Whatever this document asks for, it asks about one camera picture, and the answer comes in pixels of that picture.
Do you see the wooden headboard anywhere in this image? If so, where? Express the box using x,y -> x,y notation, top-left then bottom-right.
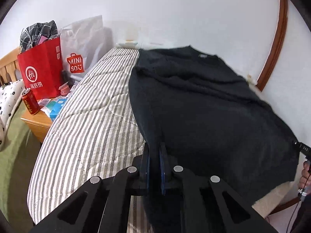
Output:
0,47 -> 21,86

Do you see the plaid grey cloth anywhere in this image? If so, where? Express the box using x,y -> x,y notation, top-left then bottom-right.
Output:
19,20 -> 59,53

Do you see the red paper shopping bag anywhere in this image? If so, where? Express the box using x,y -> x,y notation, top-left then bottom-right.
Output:
17,37 -> 64,99

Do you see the green bed sheet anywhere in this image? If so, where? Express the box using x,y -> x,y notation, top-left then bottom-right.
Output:
1,103 -> 41,232

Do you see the white spotted pillow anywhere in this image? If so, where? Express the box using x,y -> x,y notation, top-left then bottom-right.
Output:
1,79 -> 25,152

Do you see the pink lidded bottle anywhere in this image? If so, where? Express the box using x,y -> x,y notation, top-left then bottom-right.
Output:
59,82 -> 70,97

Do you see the red drink can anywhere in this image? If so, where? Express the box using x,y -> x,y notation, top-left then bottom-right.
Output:
22,88 -> 40,115

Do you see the white patterned bed sheet edge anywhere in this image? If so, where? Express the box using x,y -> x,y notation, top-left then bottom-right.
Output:
115,40 -> 142,50

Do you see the blue tissue pack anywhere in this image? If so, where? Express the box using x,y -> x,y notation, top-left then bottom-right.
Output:
50,98 -> 67,121

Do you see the black long-sleeve sweatshirt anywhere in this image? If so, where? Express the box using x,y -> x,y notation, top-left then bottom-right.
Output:
129,46 -> 299,232

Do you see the white Miniso plastic bag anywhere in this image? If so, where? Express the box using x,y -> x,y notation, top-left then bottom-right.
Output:
60,15 -> 113,84

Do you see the wooden bedside table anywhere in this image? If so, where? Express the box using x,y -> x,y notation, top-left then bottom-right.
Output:
21,106 -> 52,143

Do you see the black cable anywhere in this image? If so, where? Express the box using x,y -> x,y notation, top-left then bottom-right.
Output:
285,171 -> 311,233

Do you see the person's right hand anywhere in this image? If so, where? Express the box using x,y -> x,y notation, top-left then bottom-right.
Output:
298,161 -> 310,189

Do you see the striped beige quilt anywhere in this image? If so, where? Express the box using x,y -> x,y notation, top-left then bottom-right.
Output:
27,48 -> 144,223

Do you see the brown wooden door frame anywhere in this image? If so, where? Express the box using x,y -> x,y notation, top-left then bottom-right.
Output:
256,0 -> 288,91

